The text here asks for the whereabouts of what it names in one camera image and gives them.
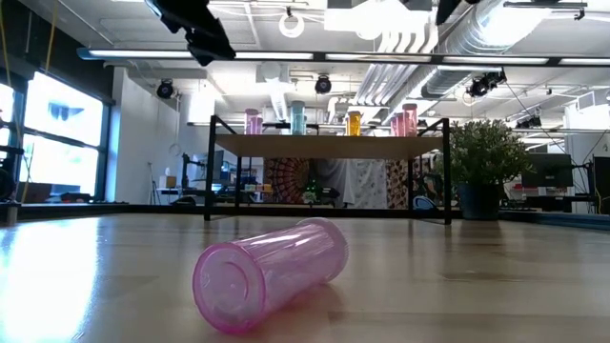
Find black computer monitor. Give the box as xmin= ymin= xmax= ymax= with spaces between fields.
xmin=520 ymin=152 xmax=575 ymax=189
xmin=591 ymin=155 xmax=610 ymax=215

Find patterned hanging cloth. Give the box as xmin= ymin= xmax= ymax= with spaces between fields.
xmin=384 ymin=158 xmax=437 ymax=211

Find silver air duct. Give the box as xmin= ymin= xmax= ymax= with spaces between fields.
xmin=421 ymin=0 xmax=554 ymax=99

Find green potted plant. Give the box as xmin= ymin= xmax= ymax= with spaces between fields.
xmin=434 ymin=118 xmax=534 ymax=222

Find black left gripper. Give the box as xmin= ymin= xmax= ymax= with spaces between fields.
xmin=145 ymin=0 xmax=237 ymax=67

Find white ceiling pipe bundle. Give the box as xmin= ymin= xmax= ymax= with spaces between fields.
xmin=355 ymin=18 xmax=439 ymax=107

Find white ceiling light fixture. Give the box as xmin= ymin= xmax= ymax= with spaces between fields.
xmin=323 ymin=0 xmax=433 ymax=42

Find black ceiling camera cluster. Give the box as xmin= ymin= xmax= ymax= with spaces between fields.
xmin=465 ymin=69 xmax=508 ymax=99

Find blue and white object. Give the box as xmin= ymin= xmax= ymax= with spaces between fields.
xmin=412 ymin=194 xmax=437 ymax=212

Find blue medicine bottle white cap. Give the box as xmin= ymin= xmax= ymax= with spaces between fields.
xmin=290 ymin=99 xmax=307 ymax=136

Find large bright window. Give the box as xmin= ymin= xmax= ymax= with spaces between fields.
xmin=21 ymin=70 xmax=107 ymax=199

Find black equipment stand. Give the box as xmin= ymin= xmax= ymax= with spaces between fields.
xmin=0 ymin=99 xmax=25 ymax=228

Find blue mat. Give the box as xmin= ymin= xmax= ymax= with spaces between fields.
xmin=536 ymin=211 xmax=610 ymax=232

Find black aluminium table frame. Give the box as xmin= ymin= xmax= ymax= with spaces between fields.
xmin=0 ymin=202 xmax=610 ymax=221

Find white hanging cloth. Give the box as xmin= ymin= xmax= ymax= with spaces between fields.
xmin=310 ymin=158 xmax=388 ymax=210

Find white hanging ring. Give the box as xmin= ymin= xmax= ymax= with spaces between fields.
xmin=277 ymin=10 xmax=306 ymax=40

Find small green lit device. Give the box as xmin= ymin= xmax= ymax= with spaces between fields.
xmin=301 ymin=178 xmax=319 ymax=206

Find wooden shelf black metal legs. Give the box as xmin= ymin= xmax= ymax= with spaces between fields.
xmin=203 ymin=113 xmax=454 ymax=226

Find black overhead light bar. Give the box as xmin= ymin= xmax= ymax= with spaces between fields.
xmin=75 ymin=46 xmax=610 ymax=68

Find mandala wall tapestry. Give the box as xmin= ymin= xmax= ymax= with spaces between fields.
xmin=263 ymin=157 xmax=312 ymax=205

